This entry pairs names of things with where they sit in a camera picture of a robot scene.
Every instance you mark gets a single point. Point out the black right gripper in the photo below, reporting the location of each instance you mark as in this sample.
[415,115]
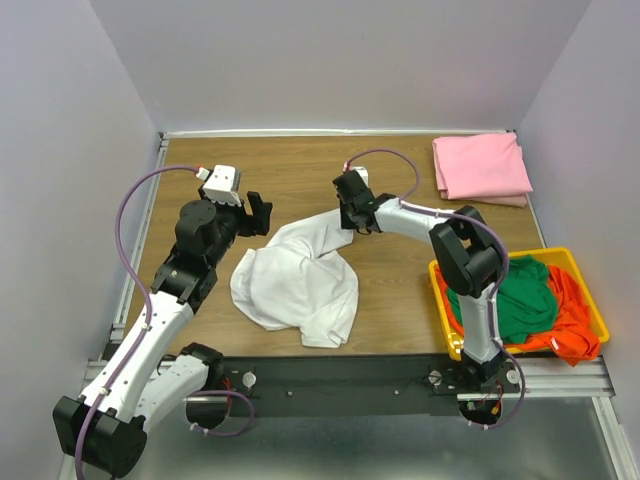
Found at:
[345,223]

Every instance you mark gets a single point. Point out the green t shirt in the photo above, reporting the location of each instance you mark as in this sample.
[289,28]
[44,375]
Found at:
[526,304]

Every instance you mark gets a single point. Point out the folded pink t shirt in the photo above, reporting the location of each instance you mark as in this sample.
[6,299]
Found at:
[486,168]

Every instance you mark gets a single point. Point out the orange t shirt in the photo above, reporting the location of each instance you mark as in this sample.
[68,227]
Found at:
[542,306]

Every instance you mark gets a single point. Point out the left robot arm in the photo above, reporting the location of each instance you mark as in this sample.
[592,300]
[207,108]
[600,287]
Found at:
[108,423]

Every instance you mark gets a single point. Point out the white t shirt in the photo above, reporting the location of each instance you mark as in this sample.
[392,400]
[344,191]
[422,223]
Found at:
[299,280]

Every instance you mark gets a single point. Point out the aluminium frame rail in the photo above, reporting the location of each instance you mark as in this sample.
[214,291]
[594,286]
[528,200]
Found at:
[565,382]

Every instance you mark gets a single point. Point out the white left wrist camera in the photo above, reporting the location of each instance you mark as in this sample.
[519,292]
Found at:
[220,184]

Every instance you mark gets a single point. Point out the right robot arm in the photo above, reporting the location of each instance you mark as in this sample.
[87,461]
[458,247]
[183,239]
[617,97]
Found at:
[472,261]

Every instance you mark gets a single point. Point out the yellow plastic basket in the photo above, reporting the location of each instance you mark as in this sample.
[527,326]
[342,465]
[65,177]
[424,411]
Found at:
[595,310]

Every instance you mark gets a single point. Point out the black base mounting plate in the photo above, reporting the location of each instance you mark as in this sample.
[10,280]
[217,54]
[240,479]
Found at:
[340,386]

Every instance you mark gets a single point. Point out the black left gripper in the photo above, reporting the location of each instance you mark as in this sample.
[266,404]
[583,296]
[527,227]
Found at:
[261,215]

